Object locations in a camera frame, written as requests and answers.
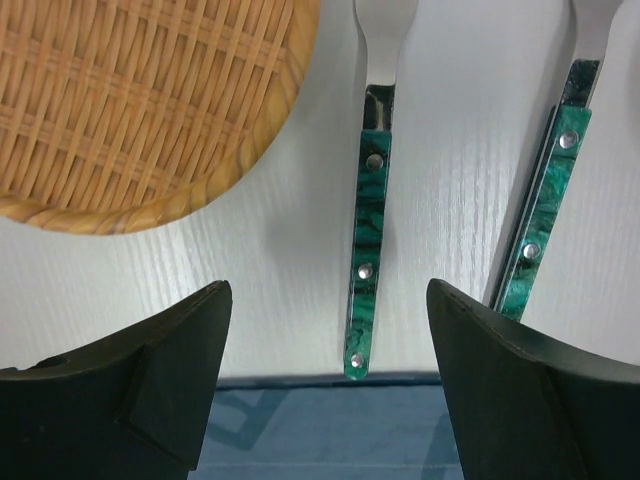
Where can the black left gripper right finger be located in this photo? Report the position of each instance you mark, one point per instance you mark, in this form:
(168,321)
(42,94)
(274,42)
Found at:
(524,405)

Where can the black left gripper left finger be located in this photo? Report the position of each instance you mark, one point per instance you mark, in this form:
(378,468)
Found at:
(132,405)

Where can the round woven bamboo plate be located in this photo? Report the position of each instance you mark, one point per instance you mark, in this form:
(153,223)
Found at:
(121,116)

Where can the blue cartoon placemat cloth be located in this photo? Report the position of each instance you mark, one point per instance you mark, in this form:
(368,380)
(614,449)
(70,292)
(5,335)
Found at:
(382,428)

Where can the green handled spoon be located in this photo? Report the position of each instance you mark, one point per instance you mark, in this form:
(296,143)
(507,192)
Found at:
(559,147)

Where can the green handled fork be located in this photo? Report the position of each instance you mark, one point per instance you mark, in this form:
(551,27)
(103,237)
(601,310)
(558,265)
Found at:
(384,25)

